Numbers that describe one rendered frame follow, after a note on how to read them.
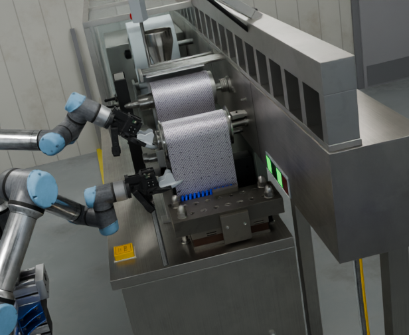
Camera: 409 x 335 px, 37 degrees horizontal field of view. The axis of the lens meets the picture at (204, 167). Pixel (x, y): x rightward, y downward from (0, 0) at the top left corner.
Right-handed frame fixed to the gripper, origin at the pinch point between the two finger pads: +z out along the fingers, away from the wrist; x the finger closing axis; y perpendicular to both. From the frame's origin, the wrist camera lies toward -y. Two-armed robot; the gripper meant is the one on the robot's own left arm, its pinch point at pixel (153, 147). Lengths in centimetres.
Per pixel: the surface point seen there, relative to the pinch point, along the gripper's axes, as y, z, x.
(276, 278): -16, 56, -32
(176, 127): 11.4, 3.2, -3.9
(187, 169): -0.4, 14.1, -5.8
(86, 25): 16, -36, 96
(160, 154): -1.7, 4.1, 1.4
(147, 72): 20.3, -11.0, 24.9
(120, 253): -36.4, 4.1, -18.4
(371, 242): 26, 38, -90
